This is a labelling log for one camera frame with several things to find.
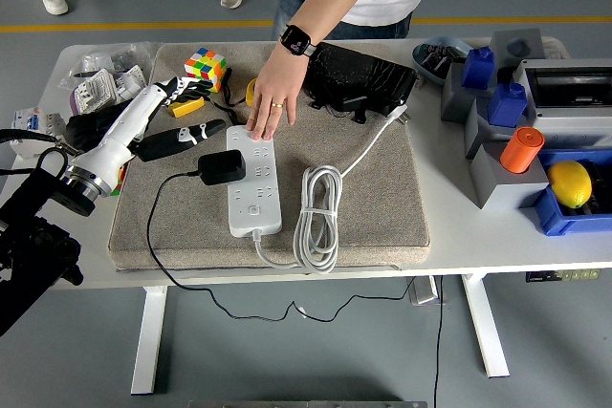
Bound grey electrical enclosure box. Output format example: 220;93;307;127
518;57;612;151

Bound black wrist strap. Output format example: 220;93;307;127
220;65;250;108
203;94;240;127

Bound person's left hand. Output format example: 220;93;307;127
245;47;308;142

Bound white power strip cord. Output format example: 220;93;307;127
251;102;410;275

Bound beige rounded object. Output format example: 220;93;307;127
540;34;571;61

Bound blue bottle-shaped block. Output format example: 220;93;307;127
487;81;529;128
461;46;497;91

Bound large colourful puzzle cube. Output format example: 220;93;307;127
184;47;228;94

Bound black item in bin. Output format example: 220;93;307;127
571;161;612;216

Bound white wall socket panel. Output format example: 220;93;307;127
71;68;119;114

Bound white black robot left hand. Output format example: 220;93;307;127
66;75;228;183

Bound white circuit breaker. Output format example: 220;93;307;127
11;108;66;159

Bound grey block with round hole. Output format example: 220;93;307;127
491;28;545;70

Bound black binder clips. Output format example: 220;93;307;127
420;43;464;78

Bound white plastic socket part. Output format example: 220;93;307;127
112;65;147;101

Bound yellow tape measure dark label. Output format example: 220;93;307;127
166;97;206;119

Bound clear plastic bag of parts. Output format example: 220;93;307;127
59;41;162;92

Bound glossy black case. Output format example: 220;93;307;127
301;42;418;125

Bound blue-grey bowl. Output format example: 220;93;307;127
411;35;474;87

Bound grey metal bracket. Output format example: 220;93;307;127
405;275;448;307

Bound blue plastic bin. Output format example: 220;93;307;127
534;148;612;237

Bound white power strip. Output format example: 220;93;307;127
225;123;283;238

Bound grey-brown mat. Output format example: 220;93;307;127
105;42;431;271

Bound black cloth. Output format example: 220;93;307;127
65;101;130;154

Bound black hanging cable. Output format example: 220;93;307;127
432;276;444;408

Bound orange cylinder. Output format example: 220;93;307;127
499;126;546;174

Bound white table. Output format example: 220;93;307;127
0;37;612;397

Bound thin black adapter cord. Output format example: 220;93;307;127
145;169;413;321

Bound black power adapter plug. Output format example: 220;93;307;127
197;149;248;187

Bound black wrist watch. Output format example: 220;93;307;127
279;23;319;58

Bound yellow lemon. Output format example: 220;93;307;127
547;161;594;210

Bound table height control panel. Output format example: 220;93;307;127
525;268;601;284

